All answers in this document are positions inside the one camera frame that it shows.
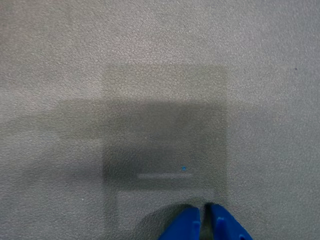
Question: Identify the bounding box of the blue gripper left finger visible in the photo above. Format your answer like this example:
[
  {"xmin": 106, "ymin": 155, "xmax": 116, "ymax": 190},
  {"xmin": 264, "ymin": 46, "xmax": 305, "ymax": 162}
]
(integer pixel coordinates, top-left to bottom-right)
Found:
[{"xmin": 158, "ymin": 205, "xmax": 202, "ymax": 240}]

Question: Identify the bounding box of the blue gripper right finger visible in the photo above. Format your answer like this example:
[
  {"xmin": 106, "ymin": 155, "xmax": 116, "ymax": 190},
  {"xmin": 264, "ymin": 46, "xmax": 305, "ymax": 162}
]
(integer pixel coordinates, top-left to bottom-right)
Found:
[{"xmin": 204, "ymin": 202, "xmax": 254, "ymax": 240}]

